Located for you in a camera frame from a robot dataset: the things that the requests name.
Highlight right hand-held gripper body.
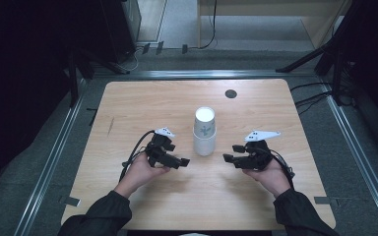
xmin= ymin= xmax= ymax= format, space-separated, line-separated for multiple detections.
xmin=241 ymin=130 xmax=282 ymax=171

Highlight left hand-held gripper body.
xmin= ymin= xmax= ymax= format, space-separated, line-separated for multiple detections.
xmin=145 ymin=127 xmax=178 ymax=168

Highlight plain white paper cup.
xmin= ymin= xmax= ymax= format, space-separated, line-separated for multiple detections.
xmin=192 ymin=129 xmax=218 ymax=157

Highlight white paper cup green print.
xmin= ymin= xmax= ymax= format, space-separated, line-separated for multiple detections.
xmin=193 ymin=106 xmax=217 ymax=138

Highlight person's right hand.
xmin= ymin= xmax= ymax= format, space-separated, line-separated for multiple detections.
xmin=242 ymin=159 xmax=292 ymax=199

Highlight person's left hand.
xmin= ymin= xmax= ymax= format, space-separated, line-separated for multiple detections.
xmin=113 ymin=152 xmax=171 ymax=200

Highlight black tape strip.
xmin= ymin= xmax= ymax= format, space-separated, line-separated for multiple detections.
xmin=86 ymin=107 xmax=98 ymax=127

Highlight grey tape strip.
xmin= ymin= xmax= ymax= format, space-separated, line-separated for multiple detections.
xmin=313 ymin=196 xmax=340 ymax=207
xmin=58 ymin=195 xmax=82 ymax=207

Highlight black tripod stand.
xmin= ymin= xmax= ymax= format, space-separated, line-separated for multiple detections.
xmin=275 ymin=0 xmax=362 ymax=106
xmin=66 ymin=48 xmax=131 ymax=108

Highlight black cabinet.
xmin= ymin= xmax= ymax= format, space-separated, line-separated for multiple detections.
xmin=98 ymin=0 xmax=143 ymax=65

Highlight light wooden furniture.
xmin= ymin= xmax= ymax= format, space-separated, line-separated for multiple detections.
xmin=196 ymin=0 xmax=353 ymax=50

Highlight left hand-held gripper black cable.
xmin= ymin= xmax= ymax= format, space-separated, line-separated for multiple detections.
xmin=118 ymin=129 xmax=157 ymax=183

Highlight hand-held gripper black cable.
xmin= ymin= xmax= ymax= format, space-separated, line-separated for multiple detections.
xmin=118 ymin=129 xmax=157 ymax=183
xmin=268 ymin=148 xmax=296 ymax=190

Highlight right hand-held gripper black cable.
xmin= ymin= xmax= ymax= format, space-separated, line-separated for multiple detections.
xmin=268 ymin=148 xmax=296 ymax=190

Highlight black floor cables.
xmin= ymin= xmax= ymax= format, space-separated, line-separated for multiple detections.
xmin=289 ymin=81 xmax=335 ymax=116

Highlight long metal floor rail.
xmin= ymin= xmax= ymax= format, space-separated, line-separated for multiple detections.
xmin=92 ymin=69 xmax=317 ymax=81
xmin=318 ymin=81 xmax=378 ymax=236
xmin=13 ymin=78 xmax=91 ymax=236

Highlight white floor cable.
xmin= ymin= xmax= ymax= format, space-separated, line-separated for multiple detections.
xmin=123 ymin=45 xmax=146 ymax=72

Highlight black hanging cable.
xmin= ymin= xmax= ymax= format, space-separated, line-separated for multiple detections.
xmin=199 ymin=0 xmax=219 ymax=50

